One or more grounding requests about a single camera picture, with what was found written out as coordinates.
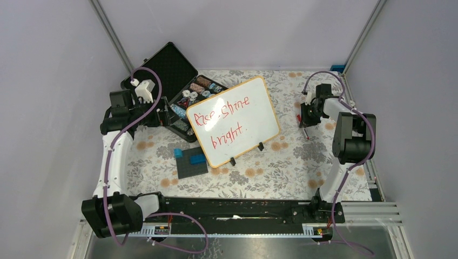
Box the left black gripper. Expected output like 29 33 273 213
130 96 180 127

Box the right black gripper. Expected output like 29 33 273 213
299 103 325 128

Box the yellow framed whiteboard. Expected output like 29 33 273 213
186 76 281 168

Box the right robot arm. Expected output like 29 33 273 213
299 84 376 222

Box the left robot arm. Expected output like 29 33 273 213
81 90 171 238

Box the triangular dealer button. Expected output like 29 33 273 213
177 98 190 108

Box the white poker chip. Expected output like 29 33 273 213
182 90 191 98

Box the black poker chip case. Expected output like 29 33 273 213
142 42 227 142

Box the light blue building brick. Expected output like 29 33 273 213
173 148 183 159

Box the floral table mat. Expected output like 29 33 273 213
102 70 373 200

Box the dark blue building brick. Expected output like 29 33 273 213
190 154 206 165

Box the dark grey building baseplate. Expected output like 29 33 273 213
175 147 208 179

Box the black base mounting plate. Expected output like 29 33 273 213
146 197 345 235

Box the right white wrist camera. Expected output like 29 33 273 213
304 91 316 105

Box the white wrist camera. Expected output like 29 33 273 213
304 91 316 105
130 79 156 103

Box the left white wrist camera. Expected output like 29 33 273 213
130 79 156 103

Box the blue corner bracket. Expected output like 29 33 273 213
329 65 346 73

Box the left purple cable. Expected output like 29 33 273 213
102 66 209 255

